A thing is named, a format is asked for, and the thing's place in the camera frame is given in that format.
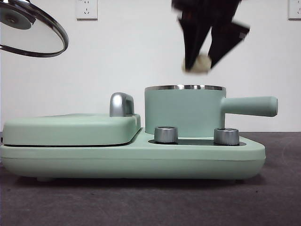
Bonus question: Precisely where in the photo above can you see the ridged white bun green dots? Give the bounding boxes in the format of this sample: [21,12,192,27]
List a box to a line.
[182,54,211,74]

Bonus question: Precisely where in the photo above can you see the glass pot lid green knob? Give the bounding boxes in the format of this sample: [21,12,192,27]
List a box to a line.
[0,0,70,58]

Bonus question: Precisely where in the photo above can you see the silver control knob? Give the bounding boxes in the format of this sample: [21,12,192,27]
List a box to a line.
[154,126,179,144]
[213,128,240,145]

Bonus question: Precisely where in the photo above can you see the black control panel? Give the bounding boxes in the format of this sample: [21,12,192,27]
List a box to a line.
[148,138,246,146]

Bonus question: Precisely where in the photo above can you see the mint green breakfast machine base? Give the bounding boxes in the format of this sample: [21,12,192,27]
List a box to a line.
[0,131,266,183]

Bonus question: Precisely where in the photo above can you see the mint green griddle cover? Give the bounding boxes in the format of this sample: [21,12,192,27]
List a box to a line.
[3,113,142,147]

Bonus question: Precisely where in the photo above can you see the mint green handled pot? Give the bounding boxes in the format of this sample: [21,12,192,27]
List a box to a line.
[144,84,279,139]

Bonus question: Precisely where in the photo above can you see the silver griddle cover handle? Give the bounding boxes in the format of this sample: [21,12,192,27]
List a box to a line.
[109,92,135,118]

